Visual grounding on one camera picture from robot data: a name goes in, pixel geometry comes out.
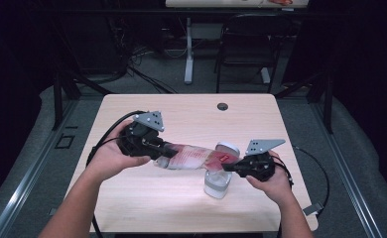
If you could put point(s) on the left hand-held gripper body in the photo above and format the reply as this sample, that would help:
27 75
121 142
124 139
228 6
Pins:
142 142

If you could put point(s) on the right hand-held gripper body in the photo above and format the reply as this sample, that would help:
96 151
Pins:
257 165

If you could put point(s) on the white oval jar lid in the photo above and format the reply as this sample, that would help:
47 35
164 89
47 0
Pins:
228 147

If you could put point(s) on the person's right hand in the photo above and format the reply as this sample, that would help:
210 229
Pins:
277 188

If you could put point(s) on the person's left hand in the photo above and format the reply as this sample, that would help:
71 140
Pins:
108 158

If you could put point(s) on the dark floor socket plate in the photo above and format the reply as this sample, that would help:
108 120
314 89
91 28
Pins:
64 141

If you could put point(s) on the white desk leg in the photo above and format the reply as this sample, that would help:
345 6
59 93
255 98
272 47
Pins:
265 75
189 59

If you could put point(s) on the black chair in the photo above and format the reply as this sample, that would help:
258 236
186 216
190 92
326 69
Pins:
254 36

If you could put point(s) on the red object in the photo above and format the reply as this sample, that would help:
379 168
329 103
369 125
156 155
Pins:
281 2

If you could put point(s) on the metal floor rail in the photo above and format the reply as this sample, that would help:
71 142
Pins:
350 178
23 188

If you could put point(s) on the black metal frame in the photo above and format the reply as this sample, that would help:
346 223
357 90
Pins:
328 102
57 99

